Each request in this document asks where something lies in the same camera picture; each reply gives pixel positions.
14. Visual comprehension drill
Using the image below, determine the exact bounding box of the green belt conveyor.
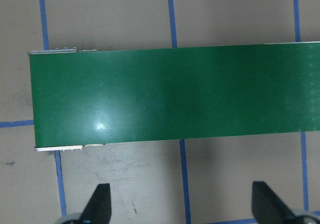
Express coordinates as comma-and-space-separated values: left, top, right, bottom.
27, 41, 320, 152

